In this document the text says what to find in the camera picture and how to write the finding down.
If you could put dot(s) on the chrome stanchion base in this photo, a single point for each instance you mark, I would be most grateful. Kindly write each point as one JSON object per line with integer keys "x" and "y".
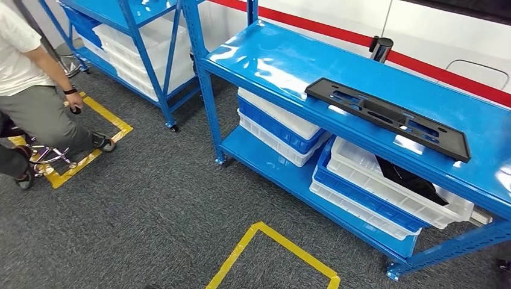
{"x": 71, "y": 60}

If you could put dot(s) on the black wristwatch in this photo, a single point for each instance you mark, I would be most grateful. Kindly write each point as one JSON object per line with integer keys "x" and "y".
{"x": 70, "y": 91}

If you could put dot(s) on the person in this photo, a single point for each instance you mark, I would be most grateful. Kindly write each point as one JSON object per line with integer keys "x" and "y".
{"x": 24, "y": 99}

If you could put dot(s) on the white car with red stripe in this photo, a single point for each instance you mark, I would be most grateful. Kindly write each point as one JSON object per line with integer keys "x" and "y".
{"x": 327, "y": 16}

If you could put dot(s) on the small black controller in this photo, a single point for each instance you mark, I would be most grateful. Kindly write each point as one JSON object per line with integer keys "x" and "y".
{"x": 76, "y": 110}

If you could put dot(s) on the black plastic trim piece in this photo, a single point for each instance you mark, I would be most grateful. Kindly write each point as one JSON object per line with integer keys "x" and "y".
{"x": 411, "y": 183}

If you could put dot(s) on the person's forearm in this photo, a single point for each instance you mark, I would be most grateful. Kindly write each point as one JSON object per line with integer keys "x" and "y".
{"x": 52, "y": 68}

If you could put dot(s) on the chrome stool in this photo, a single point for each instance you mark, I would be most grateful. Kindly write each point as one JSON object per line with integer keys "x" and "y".
{"x": 48, "y": 155}

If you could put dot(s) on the blue metal shelf rack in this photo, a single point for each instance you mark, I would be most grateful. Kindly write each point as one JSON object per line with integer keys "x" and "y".
{"x": 107, "y": 10}
{"x": 319, "y": 72}

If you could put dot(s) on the person's hand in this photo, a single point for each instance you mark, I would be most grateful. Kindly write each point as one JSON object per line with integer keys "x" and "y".
{"x": 74, "y": 99}

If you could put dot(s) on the black stanchion post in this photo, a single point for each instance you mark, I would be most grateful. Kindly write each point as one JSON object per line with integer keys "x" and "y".
{"x": 381, "y": 50}

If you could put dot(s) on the long black plastic part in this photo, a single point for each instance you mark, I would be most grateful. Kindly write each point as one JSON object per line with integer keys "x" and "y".
{"x": 439, "y": 143}

